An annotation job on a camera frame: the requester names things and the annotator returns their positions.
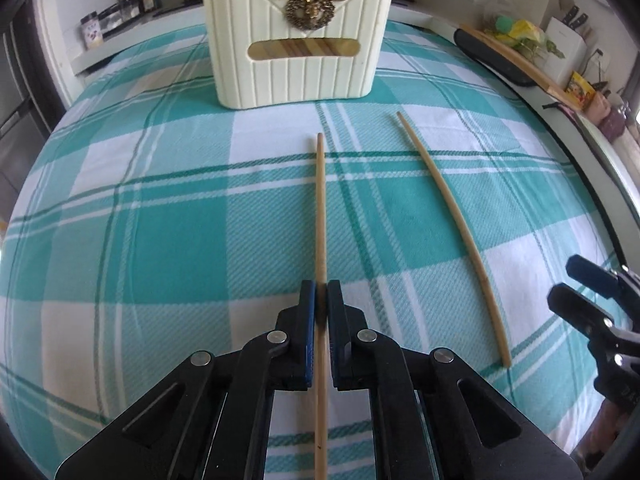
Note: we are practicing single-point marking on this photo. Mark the clear plastic container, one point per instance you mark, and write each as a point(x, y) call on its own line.
point(111, 17)

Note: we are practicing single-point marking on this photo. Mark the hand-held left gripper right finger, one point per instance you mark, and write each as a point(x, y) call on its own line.
point(334, 350)

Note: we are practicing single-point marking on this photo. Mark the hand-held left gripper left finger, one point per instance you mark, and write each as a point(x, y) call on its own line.
point(308, 340)

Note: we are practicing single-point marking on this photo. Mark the cream ribbed utensil holder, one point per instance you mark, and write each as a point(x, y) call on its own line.
point(240, 80)

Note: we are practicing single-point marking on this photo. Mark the person's right forearm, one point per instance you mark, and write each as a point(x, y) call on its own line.
point(607, 435)

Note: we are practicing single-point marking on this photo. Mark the wooden cutting board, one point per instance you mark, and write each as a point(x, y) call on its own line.
point(510, 55)

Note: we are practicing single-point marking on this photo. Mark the yellow snack packet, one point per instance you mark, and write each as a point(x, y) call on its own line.
point(580, 89)

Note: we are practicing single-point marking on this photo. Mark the teal plaid tablecloth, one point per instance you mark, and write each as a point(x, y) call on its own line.
point(150, 210)

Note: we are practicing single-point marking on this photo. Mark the white kitchen counter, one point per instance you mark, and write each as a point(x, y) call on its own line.
point(110, 50)

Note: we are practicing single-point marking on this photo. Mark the white knife block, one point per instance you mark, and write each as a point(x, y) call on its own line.
point(565, 50)

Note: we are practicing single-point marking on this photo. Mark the wooden chopstick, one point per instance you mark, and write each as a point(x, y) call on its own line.
point(476, 260)
point(321, 210)

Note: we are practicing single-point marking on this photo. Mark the plastic bag with green items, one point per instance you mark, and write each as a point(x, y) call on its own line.
point(520, 32)

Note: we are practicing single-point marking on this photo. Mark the black oval tray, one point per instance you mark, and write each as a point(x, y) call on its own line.
point(492, 57)

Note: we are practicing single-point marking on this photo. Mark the dark grey refrigerator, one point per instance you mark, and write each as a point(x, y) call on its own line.
point(15, 110)

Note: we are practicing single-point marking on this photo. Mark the purple pouch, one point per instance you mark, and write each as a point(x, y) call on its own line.
point(614, 117)

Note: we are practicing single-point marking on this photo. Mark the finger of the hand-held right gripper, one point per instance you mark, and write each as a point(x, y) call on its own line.
point(580, 307)
point(595, 275)

